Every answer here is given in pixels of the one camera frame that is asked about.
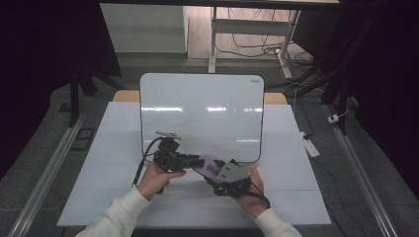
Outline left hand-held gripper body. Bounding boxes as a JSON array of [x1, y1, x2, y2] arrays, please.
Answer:
[[152, 130, 186, 174]]

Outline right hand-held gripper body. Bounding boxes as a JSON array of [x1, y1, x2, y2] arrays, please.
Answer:
[[211, 161, 254, 198]]

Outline white whiteboard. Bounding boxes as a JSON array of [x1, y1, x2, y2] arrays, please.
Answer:
[[139, 72, 266, 165]]

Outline person's right hand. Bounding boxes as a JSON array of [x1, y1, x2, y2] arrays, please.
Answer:
[[233, 164, 270, 219]]

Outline person's left hand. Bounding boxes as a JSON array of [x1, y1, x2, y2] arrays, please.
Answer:
[[135, 161, 188, 202]]

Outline white table cover sheet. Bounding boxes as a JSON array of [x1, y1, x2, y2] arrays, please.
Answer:
[[56, 101, 332, 230]]

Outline white power strip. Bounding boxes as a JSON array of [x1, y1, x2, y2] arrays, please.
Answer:
[[300, 131, 321, 159]]

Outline black floor plate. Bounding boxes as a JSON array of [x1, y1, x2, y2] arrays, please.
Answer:
[[70, 127, 97, 152]]

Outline black metal stand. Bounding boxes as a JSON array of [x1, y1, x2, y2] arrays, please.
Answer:
[[285, 13, 377, 136], [67, 65, 128, 128]]

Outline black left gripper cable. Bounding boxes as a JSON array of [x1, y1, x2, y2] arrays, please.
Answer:
[[131, 136, 164, 188]]

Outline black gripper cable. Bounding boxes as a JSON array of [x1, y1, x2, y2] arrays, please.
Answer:
[[131, 136, 164, 188], [248, 181, 272, 209]]

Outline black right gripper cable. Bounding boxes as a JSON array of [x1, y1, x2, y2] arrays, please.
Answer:
[[248, 181, 272, 209]]

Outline bundle of black floor cables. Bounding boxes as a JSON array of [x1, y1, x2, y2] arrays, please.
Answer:
[[215, 8, 314, 68]]

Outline aluminium floor rail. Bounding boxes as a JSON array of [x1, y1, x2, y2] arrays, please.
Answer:
[[6, 110, 89, 237], [324, 104, 400, 237]]

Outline white wall panel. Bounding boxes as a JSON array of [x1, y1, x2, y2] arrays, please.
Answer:
[[100, 3, 188, 54]]

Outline white desk frame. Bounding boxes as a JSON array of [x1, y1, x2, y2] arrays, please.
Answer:
[[208, 6, 301, 80]]

